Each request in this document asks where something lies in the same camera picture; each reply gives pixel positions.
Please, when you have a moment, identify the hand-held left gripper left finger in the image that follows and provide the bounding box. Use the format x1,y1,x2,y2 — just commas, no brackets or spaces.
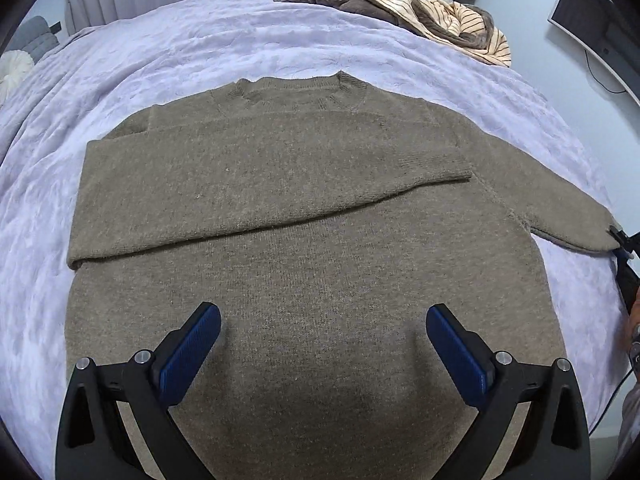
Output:
55,301,222,480

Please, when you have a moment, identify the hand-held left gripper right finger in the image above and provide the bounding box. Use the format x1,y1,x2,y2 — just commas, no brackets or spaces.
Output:
426,303,592,480

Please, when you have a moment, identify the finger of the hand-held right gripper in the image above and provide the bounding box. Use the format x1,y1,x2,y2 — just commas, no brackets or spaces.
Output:
608,225,640,264

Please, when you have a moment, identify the olive brown knit sweater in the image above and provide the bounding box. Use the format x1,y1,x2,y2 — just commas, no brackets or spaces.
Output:
64,71,623,480

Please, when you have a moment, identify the person's right hand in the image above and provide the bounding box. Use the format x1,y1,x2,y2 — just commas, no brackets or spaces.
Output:
625,296,640,361

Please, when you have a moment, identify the computer monitor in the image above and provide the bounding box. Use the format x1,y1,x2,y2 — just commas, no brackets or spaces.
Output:
547,0,640,107

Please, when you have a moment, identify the cream striped cloth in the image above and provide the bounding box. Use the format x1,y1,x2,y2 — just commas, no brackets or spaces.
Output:
290,0,512,68

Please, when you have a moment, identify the lavender textured bed blanket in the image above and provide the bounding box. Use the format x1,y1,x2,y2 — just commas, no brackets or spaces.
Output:
0,0,632,480

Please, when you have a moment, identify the white round pleated pillow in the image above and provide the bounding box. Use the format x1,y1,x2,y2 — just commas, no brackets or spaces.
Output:
0,50,34,107

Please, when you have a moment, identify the grey quilted headboard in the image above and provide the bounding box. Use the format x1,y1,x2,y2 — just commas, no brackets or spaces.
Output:
5,16,63,59

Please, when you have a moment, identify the thin black cable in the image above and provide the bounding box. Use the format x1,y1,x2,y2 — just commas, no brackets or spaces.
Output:
589,354,640,437

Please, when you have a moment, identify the black monitor cable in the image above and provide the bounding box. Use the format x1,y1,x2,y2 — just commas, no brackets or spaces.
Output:
582,50,628,95

